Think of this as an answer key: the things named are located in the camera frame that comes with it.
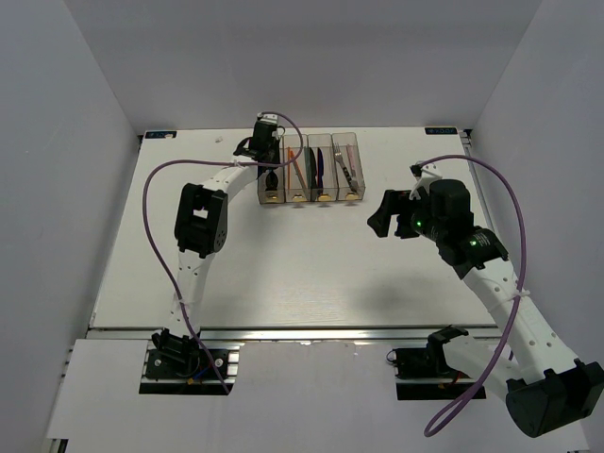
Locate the clear container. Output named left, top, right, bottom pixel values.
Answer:
left=331, top=132, right=365, bottom=203
left=308, top=134, right=339, bottom=203
left=281, top=134, right=310, bottom=203
left=257, top=142, right=285, bottom=205

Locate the blue knife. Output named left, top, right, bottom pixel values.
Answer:
left=316, top=147, right=325, bottom=191

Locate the purple cable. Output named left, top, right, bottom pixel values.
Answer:
left=143, top=111, right=299, bottom=395
left=409, top=154, right=529, bottom=438

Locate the right xdof label sticker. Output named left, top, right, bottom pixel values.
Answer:
left=424, top=126, right=458, bottom=135

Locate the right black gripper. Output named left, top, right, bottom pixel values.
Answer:
left=366, top=190, right=445, bottom=243

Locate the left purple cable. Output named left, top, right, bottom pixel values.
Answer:
left=143, top=111, right=299, bottom=395

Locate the lone teal chopstick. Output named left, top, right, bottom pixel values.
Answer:
left=294, top=161, right=310, bottom=201

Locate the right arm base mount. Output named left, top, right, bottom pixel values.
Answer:
left=386, top=326, right=474, bottom=401

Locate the black knife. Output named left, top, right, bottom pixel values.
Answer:
left=309, top=147, right=318, bottom=190

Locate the xdof label sticker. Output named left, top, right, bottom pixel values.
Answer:
left=143, top=130, right=177, bottom=140
left=424, top=126, right=458, bottom=135

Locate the left xdof label sticker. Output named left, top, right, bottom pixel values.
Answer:
left=143, top=130, right=177, bottom=140

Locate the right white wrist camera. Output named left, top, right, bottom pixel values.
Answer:
left=409, top=162, right=443, bottom=200

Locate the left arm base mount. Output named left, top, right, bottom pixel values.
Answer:
left=139, top=329, right=234, bottom=396

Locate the orange chopstick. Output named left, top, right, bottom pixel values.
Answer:
left=291, top=150, right=307, bottom=190
left=286, top=146, right=294, bottom=191

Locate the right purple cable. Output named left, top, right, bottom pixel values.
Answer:
left=409, top=154, right=529, bottom=438

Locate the pink handled fork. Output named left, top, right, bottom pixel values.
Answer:
left=346, top=144, right=359, bottom=187

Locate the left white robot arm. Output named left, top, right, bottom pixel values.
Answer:
left=143, top=113, right=280, bottom=384

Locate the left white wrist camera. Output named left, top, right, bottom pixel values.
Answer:
left=257, top=112, right=278, bottom=124

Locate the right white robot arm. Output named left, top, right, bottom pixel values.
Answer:
left=367, top=179, right=603, bottom=438

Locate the aluminium table right rail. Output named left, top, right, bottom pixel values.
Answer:
left=460, top=127, right=492, bottom=209

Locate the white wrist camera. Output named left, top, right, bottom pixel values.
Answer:
left=409, top=162, right=443, bottom=200
left=257, top=112, right=278, bottom=124

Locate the aluminium table rail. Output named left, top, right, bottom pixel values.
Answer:
left=85, top=326, right=500, bottom=342
left=460, top=127, right=492, bottom=209

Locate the black spoon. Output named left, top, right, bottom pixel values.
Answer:
left=265, top=169, right=279, bottom=192

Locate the black handled fork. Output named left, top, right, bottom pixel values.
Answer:
left=333, top=143, right=357, bottom=192

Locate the aluminium table front rail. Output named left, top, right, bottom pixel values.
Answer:
left=85, top=326, right=500, bottom=342

